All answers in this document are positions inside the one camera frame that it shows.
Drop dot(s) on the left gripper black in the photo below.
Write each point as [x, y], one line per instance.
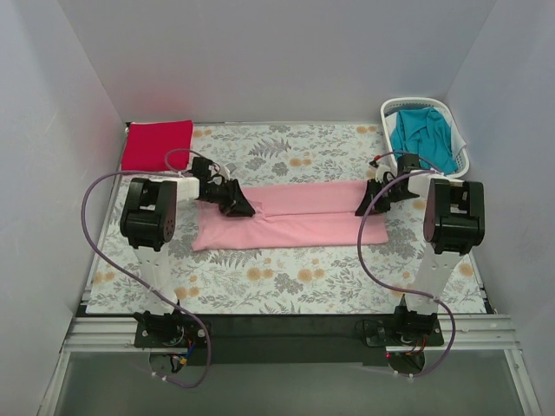
[231, 196]

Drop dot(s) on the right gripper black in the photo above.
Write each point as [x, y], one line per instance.
[377, 193]

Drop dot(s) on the pink t shirt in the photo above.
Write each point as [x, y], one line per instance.
[286, 216]

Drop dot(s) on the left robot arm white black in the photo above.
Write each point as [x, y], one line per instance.
[148, 222]

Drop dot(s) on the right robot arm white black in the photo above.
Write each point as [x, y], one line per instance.
[453, 224]

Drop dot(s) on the floral table mat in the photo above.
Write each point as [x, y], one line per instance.
[319, 280]

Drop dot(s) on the teal t shirt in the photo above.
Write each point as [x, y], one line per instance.
[424, 132]

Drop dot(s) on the white laundry basket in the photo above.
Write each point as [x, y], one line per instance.
[410, 103]

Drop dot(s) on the folded red t shirt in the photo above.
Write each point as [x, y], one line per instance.
[149, 143]

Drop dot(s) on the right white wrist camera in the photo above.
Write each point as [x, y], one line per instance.
[381, 172]

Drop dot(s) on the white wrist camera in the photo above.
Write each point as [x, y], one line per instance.
[381, 172]
[223, 172]

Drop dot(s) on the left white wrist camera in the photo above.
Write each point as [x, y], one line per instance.
[223, 172]

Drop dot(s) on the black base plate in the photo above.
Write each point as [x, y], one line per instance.
[284, 339]

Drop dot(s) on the aluminium frame rail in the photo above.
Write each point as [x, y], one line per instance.
[116, 334]

